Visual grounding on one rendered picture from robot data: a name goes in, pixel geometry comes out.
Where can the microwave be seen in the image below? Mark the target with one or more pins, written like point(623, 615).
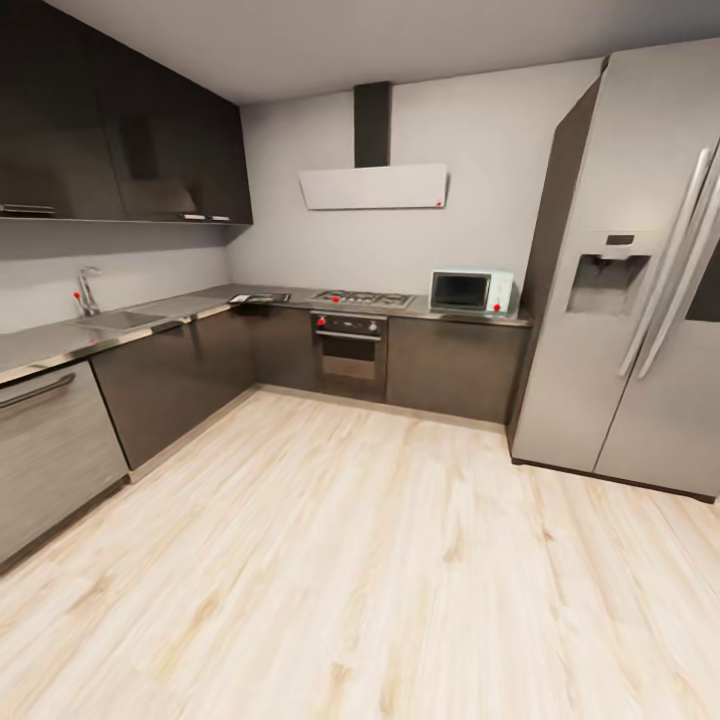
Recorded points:
point(474, 288)

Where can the fridge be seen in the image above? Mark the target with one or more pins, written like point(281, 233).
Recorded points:
point(621, 380)

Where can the range hood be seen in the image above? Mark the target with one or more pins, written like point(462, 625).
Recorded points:
point(373, 182)

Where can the cabinet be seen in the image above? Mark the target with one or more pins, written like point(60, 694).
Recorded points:
point(54, 161)
point(176, 147)

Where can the dishwasher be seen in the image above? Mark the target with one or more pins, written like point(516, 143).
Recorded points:
point(59, 456)

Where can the drop in sink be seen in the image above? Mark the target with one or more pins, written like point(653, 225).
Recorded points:
point(126, 319)

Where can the oven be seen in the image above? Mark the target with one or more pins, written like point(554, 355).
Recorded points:
point(350, 348)

